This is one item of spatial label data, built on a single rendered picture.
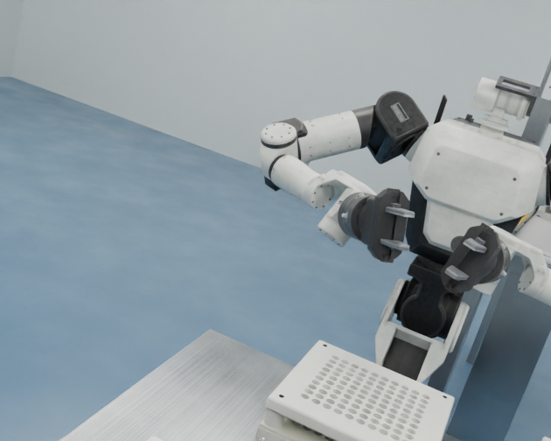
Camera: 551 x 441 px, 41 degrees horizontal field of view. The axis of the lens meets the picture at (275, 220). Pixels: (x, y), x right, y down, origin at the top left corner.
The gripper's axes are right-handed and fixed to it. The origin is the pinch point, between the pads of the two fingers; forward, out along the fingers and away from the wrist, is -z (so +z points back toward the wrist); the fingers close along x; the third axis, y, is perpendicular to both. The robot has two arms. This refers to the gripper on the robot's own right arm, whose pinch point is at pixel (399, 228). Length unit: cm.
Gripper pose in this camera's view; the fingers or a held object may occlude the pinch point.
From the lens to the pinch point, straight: 123.0
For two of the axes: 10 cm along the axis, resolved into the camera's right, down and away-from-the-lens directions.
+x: -1.4, 9.9, 1.0
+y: -9.6, -1.1, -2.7
